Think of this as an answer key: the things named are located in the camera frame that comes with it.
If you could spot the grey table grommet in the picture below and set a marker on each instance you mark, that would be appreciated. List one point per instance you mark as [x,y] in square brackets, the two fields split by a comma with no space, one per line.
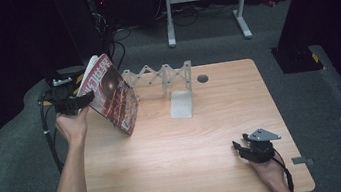
[202,78]

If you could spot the grey tape strip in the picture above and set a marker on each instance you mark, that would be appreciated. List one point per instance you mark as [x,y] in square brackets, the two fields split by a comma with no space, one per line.
[302,160]

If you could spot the black stand base, yellow stripe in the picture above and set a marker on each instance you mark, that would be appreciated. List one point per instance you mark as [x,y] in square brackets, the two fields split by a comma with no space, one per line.
[298,59]

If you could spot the person's right hand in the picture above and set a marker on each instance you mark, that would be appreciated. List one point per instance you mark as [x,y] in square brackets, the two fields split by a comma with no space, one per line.
[270,174]

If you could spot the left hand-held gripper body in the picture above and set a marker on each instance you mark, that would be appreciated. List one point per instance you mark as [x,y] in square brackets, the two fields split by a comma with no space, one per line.
[62,97]

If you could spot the person's left hand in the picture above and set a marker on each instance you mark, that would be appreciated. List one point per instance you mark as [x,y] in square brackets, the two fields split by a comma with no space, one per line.
[73,126]

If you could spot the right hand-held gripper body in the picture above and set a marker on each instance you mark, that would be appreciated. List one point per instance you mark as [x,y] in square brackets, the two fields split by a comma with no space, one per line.
[260,149]

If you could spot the glossy magazine with reddish cover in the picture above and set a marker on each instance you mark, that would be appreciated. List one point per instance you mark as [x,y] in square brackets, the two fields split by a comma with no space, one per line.
[111,94]

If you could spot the black equipment tower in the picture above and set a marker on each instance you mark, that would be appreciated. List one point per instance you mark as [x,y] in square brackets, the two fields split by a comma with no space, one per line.
[81,24]

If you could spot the white expandable book rack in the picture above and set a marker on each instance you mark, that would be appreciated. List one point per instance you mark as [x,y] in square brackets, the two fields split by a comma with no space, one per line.
[170,82]

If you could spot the small red object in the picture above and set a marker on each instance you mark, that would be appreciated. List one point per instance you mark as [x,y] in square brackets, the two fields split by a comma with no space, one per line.
[269,2]

